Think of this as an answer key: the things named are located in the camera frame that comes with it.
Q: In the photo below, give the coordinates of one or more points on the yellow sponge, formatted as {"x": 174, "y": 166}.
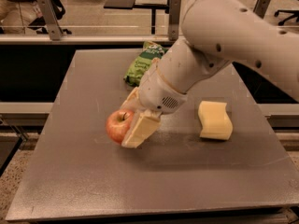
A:
{"x": 215, "y": 121}

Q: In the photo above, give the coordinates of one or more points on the right metal glass bracket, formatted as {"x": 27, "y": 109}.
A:
{"x": 261, "y": 7}

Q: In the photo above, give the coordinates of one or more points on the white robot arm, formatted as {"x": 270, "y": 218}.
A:
{"x": 215, "y": 34}

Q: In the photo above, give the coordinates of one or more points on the green rice chip bag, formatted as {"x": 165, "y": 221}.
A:
{"x": 151, "y": 53}

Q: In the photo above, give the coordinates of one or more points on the red apple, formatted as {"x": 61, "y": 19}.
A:
{"x": 118, "y": 124}

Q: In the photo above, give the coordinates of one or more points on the metal rail ledge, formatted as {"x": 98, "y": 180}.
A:
{"x": 84, "y": 40}

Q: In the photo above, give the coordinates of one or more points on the left metal glass bracket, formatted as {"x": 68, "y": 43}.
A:
{"x": 49, "y": 16}

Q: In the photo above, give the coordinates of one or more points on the metal glass bracket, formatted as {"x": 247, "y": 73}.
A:
{"x": 173, "y": 20}
{"x": 49, "y": 16}
{"x": 261, "y": 7}

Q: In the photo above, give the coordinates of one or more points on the middle metal glass bracket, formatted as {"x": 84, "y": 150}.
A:
{"x": 173, "y": 20}

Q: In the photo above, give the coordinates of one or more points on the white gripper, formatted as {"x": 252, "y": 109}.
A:
{"x": 158, "y": 92}

